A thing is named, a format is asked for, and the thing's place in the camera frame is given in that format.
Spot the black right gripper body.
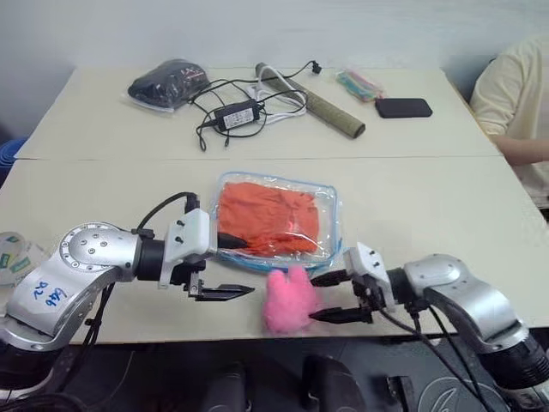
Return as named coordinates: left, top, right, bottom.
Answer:
left=351, top=276, right=388, bottom=324

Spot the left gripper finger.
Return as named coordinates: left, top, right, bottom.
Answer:
left=216, top=233, right=250, bottom=251
left=195, top=283, right=256, bottom=304

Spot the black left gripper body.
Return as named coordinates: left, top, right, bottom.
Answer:
left=169, top=256, right=207, bottom=303

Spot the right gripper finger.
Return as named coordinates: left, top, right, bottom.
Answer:
left=308, top=305, right=372, bottom=325
left=310, top=269, right=353, bottom=288

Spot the orange cloth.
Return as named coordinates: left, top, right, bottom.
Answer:
left=217, top=181, right=321, bottom=259

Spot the clear plastic zip pouch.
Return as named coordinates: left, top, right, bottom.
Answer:
left=211, top=171, right=347, bottom=274

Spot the black cloth in plastic bag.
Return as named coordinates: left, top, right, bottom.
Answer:
left=120, top=58, right=213, bottom=115

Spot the pink plush toy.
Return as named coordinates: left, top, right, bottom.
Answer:
left=262, top=264, right=319, bottom=336

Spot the dark rounded shape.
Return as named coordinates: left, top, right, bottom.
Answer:
left=301, top=354, right=358, bottom=412
left=198, top=361, right=252, bottom=412

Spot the black power adapter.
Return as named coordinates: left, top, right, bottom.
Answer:
left=214, top=102, right=264, bottom=130

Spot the rolled dark green mat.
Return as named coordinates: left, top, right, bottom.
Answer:
left=254, top=61, right=367, bottom=141

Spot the clear bag with green labels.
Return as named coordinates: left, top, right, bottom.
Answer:
left=0, top=231, right=49, bottom=289

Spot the black flat power bank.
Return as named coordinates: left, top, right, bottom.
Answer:
left=374, top=97, right=434, bottom=119

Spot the bag of colourful rubber bands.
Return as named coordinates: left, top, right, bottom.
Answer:
left=334, top=67, right=388, bottom=105

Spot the blue plastic container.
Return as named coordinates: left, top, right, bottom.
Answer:
left=0, top=138, right=29, bottom=182

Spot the person in cream shirt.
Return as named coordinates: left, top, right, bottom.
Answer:
left=468, top=35, right=549, bottom=225

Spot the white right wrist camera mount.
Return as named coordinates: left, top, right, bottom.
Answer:
left=342, top=241, right=398, bottom=311

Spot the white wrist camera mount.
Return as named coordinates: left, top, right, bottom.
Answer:
left=157, top=208, right=220, bottom=289
left=342, top=241, right=398, bottom=311

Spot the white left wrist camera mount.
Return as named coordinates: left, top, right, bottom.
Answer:
left=157, top=208, right=220, bottom=289

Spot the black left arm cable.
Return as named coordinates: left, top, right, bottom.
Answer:
left=81, top=191, right=202, bottom=387

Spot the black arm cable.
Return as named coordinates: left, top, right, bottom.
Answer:
left=377, top=287, right=498, bottom=412
left=81, top=191, right=202, bottom=387

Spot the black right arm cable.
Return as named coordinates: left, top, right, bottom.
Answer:
left=377, top=287, right=498, bottom=412

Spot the black power adapter cord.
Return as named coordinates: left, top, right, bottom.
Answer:
left=187, top=78, right=275, bottom=154

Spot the white cable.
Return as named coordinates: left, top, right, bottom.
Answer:
left=247, top=64, right=311, bottom=126

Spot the thin black cable with plug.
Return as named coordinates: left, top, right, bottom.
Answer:
left=281, top=59, right=324, bottom=88

